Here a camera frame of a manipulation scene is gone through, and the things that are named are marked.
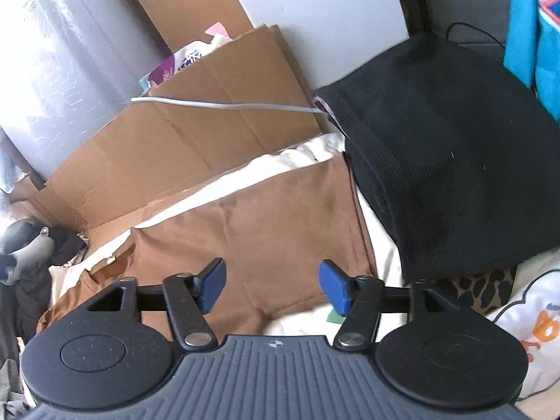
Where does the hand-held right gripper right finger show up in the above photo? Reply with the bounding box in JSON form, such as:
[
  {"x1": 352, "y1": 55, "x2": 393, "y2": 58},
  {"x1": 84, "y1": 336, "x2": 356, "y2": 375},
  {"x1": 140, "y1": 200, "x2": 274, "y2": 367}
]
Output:
[{"x1": 318, "y1": 259, "x2": 460, "y2": 353}]

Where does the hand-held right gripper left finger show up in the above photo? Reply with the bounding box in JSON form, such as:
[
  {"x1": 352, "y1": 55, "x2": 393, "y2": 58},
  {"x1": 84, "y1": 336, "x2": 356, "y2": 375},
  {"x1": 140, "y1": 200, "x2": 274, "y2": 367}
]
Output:
[{"x1": 87, "y1": 257, "x2": 227, "y2": 353}]

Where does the brown printed t-shirt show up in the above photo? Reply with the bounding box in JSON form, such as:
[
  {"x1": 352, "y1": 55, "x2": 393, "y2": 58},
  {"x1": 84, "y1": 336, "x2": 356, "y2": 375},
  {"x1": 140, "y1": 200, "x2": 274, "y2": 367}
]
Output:
[{"x1": 37, "y1": 153, "x2": 379, "y2": 342}]

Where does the pile of black clothes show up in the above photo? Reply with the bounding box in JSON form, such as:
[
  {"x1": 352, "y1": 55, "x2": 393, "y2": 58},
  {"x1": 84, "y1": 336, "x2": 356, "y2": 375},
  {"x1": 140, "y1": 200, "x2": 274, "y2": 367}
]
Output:
[{"x1": 0, "y1": 225, "x2": 88, "y2": 359}]

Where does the flattened cardboard box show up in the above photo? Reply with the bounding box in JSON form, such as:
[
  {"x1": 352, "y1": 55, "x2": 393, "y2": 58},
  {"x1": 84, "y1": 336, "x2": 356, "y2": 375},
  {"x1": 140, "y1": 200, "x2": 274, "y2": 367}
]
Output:
[{"x1": 9, "y1": 24, "x2": 327, "y2": 232}]

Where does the leopard print cloth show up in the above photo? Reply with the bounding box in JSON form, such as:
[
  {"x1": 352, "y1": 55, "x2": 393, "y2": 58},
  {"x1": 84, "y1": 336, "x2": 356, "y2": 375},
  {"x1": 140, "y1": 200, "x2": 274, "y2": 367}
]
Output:
[{"x1": 437, "y1": 267, "x2": 517, "y2": 316}]

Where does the folded black garment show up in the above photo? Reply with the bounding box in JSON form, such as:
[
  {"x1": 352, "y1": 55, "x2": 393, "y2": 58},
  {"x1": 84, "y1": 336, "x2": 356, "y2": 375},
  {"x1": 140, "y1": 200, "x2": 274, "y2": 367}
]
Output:
[{"x1": 313, "y1": 30, "x2": 560, "y2": 283}]

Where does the cream bear-print bed sheet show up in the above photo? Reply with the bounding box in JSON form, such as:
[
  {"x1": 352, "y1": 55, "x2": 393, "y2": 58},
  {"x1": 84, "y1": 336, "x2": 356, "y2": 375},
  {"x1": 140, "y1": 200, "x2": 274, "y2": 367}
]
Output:
[{"x1": 48, "y1": 133, "x2": 560, "y2": 407}]

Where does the purple and white packet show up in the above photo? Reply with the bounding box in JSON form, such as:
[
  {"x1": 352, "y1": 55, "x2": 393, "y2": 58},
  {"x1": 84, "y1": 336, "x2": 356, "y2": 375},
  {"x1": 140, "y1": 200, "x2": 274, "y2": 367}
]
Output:
[{"x1": 139, "y1": 39, "x2": 211, "y2": 92}]

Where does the pink refill pouch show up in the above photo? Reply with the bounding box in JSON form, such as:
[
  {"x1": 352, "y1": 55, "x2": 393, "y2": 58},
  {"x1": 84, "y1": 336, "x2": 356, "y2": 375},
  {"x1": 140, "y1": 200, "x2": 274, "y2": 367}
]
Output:
[{"x1": 205, "y1": 22, "x2": 232, "y2": 44}]

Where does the upright brown cardboard board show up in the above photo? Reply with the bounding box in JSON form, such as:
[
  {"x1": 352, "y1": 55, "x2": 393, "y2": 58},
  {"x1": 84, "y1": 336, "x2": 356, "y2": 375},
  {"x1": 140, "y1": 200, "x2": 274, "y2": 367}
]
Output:
[{"x1": 114, "y1": 0, "x2": 254, "y2": 57}]

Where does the grey fabric bag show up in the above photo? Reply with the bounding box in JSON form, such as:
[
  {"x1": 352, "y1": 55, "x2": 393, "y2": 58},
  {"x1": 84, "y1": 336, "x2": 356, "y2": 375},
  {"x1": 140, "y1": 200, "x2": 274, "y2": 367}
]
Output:
[{"x1": 389, "y1": 0, "x2": 517, "y2": 53}]

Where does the teal printed bag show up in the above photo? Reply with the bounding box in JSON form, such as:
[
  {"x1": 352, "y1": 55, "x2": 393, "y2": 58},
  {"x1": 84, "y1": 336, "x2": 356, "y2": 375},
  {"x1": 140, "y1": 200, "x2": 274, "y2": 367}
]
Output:
[{"x1": 503, "y1": 0, "x2": 560, "y2": 123}]

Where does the white cable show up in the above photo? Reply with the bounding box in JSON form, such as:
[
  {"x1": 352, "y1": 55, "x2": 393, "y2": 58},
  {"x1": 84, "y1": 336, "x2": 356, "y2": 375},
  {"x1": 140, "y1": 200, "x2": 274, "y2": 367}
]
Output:
[{"x1": 130, "y1": 96, "x2": 329, "y2": 117}]

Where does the thin black cable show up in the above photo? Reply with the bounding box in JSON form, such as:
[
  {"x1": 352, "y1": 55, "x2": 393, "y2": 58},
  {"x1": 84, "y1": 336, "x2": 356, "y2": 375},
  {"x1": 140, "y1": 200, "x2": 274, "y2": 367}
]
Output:
[{"x1": 446, "y1": 22, "x2": 504, "y2": 49}]

